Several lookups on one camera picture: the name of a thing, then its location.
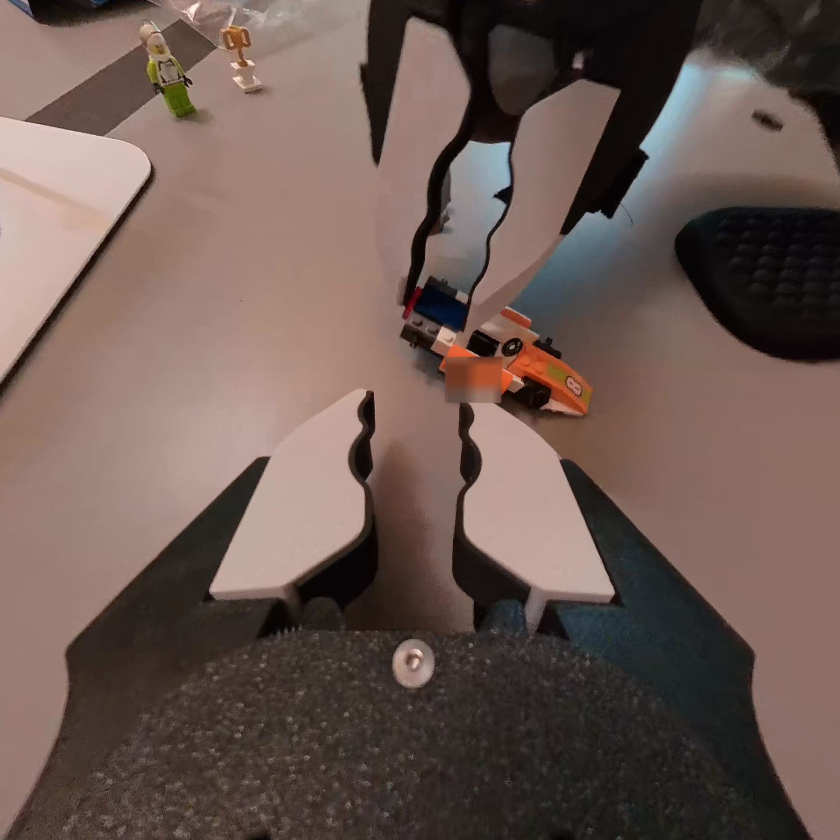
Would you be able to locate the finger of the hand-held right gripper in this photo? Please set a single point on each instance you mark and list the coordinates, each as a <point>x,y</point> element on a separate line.
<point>551,184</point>
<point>420,118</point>

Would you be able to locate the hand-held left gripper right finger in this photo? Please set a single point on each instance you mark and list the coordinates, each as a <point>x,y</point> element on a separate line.
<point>538,519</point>

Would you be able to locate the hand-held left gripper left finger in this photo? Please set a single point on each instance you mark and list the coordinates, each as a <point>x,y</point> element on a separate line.
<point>295,519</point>

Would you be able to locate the orange white lego car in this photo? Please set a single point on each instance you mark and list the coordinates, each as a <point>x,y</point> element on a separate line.
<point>525,355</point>

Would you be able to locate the white book stand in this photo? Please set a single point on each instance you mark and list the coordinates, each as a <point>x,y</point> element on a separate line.
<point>53,223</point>

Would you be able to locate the person's right forearm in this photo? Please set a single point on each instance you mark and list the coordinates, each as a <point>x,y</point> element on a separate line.
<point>775,33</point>

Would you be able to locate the small gold trophy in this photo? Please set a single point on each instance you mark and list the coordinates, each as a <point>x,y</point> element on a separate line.
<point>243,59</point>

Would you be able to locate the clear plastic bag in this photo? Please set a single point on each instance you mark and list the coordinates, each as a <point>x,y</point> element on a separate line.
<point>263,11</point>

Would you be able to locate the green minifigure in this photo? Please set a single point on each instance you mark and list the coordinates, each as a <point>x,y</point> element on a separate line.
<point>171,72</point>

